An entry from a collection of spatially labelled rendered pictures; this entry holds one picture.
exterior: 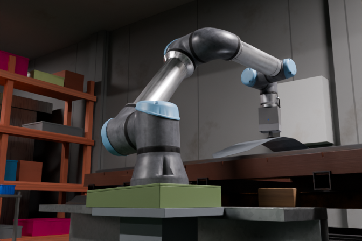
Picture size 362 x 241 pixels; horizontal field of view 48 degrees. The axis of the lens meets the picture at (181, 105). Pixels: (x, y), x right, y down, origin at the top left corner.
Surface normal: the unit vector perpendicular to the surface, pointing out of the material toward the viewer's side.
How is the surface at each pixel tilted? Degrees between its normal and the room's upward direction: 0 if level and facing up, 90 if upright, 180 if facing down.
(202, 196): 90
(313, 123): 90
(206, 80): 90
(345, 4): 90
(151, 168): 71
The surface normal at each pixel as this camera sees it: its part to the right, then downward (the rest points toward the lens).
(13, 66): 0.82, -0.13
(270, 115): -0.41, -0.22
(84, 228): -0.73, -0.15
